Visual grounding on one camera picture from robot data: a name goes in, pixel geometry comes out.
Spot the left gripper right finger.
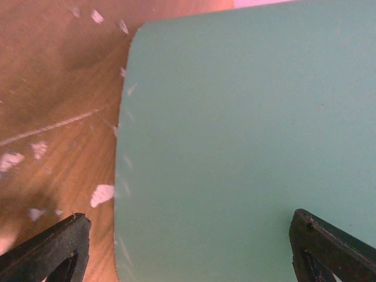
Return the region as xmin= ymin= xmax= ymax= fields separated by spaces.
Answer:
xmin=289 ymin=209 xmax=375 ymax=281

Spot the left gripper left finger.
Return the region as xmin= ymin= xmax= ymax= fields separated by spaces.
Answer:
xmin=1 ymin=213 xmax=91 ymax=281

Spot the green plastic bin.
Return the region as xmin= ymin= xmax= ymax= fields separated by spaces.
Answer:
xmin=115 ymin=1 xmax=375 ymax=281

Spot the white debris pile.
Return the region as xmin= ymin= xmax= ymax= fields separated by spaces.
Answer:
xmin=1 ymin=141 xmax=115 ymax=221

